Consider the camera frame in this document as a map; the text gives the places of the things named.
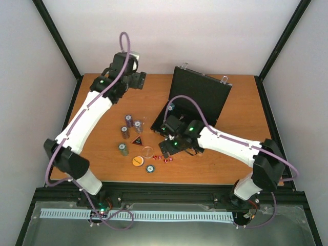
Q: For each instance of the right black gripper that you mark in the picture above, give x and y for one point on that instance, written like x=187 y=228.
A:
x=171 y=150

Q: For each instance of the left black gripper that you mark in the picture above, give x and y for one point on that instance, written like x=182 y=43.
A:
x=139 y=81

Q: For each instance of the clear round dealer button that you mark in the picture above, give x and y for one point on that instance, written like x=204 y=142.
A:
x=147 y=152

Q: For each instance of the single blue poker chip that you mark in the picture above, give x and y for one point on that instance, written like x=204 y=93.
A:
x=150 y=169

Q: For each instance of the triangular all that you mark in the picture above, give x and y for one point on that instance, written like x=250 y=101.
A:
x=137 y=141

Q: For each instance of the blue chip stack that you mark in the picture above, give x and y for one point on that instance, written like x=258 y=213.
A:
x=171 y=107

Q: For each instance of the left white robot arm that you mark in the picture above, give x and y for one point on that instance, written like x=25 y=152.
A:
x=105 y=91

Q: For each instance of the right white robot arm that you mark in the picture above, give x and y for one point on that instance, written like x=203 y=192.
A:
x=265 y=158

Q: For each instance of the orange big blind button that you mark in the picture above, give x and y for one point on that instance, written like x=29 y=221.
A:
x=138 y=161

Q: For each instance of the purple chip stack rear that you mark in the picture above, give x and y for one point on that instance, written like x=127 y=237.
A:
x=129 y=121

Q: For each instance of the purple chip stack right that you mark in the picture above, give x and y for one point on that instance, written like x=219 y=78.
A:
x=138 y=126

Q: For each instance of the green chip stack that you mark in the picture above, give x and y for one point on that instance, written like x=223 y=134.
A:
x=123 y=149

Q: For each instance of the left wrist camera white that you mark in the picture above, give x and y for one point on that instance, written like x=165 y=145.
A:
x=135 y=56

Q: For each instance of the light blue slotted cable duct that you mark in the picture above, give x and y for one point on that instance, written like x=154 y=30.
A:
x=139 y=216

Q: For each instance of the black aluminium frame rail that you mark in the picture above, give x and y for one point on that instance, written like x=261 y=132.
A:
x=117 y=194

